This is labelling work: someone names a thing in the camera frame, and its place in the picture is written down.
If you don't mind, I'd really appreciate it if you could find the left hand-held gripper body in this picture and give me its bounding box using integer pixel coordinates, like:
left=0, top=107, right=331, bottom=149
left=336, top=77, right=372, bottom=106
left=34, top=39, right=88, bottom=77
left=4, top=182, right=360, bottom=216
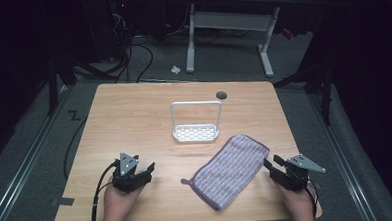
left=110, top=151, right=154, bottom=195

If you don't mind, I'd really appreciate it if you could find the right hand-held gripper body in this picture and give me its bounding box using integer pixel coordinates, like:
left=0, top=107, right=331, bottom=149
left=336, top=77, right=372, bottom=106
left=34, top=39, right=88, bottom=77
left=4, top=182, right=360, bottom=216
left=268, top=152, right=328, bottom=193

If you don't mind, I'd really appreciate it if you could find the purple striped towel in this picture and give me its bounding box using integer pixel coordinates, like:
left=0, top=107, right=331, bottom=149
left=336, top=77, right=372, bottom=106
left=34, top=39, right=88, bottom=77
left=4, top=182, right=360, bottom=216
left=178, top=132, right=273, bottom=214

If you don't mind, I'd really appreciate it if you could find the white towel rack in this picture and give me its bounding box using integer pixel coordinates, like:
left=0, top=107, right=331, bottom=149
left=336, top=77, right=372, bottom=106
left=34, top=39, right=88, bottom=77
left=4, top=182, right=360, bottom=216
left=170, top=98, right=225, bottom=145

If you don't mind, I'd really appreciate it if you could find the person's left hand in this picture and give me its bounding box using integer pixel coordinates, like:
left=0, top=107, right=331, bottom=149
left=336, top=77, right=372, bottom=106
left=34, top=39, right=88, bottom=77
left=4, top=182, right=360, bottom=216
left=98, top=174, right=147, bottom=221

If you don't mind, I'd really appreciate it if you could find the person's right hand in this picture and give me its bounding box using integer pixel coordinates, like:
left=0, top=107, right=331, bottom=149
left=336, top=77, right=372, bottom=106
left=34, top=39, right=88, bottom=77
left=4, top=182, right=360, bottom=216
left=274, top=179, right=317, bottom=221

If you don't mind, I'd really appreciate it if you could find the grey tape strip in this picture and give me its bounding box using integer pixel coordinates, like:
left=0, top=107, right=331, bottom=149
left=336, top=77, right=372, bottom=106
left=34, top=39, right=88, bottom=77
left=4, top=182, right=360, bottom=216
left=50, top=196, right=76, bottom=208

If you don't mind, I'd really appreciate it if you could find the black metal stand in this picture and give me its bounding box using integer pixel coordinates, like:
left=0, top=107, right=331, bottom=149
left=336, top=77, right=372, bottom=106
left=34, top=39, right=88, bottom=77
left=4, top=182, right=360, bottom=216
left=43, top=50, right=120, bottom=117
left=272, top=62, right=336, bottom=128

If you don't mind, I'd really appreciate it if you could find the small red object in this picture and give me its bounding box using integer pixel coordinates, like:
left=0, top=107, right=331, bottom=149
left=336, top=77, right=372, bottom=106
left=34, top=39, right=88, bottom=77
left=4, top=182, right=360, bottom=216
left=280, top=27, right=296, bottom=41

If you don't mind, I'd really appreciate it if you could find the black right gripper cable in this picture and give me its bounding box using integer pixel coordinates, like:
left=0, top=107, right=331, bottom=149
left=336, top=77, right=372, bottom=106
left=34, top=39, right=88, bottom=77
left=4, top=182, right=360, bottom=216
left=303, top=179, right=324, bottom=220

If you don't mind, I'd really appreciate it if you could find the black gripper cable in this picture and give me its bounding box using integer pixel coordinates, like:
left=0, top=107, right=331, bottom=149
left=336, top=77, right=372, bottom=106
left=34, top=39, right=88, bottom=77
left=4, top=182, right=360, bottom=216
left=86, top=159, right=123, bottom=221
left=303, top=179, right=324, bottom=220

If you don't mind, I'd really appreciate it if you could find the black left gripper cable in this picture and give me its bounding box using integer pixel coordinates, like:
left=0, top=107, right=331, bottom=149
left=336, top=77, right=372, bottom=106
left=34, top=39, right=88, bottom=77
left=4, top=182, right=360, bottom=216
left=86, top=159, right=123, bottom=221

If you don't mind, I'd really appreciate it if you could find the silver floor rail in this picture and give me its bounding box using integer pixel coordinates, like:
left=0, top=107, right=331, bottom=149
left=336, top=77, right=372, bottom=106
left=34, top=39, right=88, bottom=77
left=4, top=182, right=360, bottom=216
left=0, top=85, right=77, bottom=221
left=307, top=91, right=379, bottom=221

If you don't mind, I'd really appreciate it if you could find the black floor cable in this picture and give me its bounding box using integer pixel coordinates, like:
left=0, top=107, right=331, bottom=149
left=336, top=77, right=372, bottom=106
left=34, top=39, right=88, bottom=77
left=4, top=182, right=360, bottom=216
left=60, top=116, right=92, bottom=180

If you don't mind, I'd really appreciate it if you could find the bundle of black cables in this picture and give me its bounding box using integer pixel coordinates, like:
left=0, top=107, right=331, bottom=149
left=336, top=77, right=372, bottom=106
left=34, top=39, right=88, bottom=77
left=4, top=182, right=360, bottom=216
left=108, top=11, right=156, bottom=85

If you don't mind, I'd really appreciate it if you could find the white frame desk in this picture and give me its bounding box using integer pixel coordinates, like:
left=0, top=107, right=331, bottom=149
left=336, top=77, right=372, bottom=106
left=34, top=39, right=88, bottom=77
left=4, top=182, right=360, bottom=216
left=182, top=0, right=328, bottom=82

